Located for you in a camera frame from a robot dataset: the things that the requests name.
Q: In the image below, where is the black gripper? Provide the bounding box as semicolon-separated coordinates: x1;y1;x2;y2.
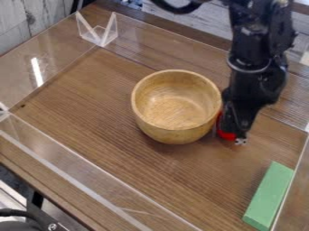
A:
219;57;289;145

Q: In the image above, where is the red toy strawberry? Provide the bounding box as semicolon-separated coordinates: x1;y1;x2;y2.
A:
217;113;237;142

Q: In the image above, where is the wooden bowl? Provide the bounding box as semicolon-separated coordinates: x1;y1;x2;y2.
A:
130;69;222;144

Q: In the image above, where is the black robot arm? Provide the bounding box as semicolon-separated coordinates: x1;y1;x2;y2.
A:
217;0;297;145

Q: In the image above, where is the green foam block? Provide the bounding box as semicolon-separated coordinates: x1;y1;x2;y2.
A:
242;162;293;231

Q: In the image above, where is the clear acrylic corner bracket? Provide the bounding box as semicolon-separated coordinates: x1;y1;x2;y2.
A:
75;13;118;48

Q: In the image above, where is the clear acrylic tray wall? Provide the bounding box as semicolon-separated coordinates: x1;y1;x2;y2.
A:
0;104;195;231

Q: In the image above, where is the black table leg bracket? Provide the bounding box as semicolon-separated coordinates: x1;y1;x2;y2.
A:
27;191;84;231

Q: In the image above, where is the black cable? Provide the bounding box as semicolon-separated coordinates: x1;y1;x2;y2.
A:
0;208;29;224

